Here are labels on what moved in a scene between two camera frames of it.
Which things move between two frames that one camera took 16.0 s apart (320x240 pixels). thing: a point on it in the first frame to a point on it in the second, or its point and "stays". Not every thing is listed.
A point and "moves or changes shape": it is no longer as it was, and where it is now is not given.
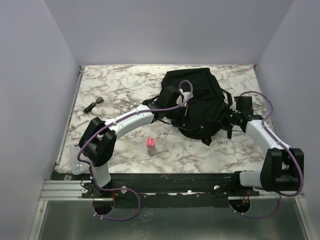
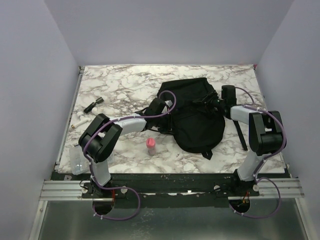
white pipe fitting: (82, 119) stays
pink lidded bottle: (150, 144) stays
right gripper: (223, 122) to (211, 96)
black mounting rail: (161, 189) stays
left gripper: (184, 120) to (170, 126)
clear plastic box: (77, 166) stays
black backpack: (204, 101) moves or changes shape
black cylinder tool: (99, 101) stays
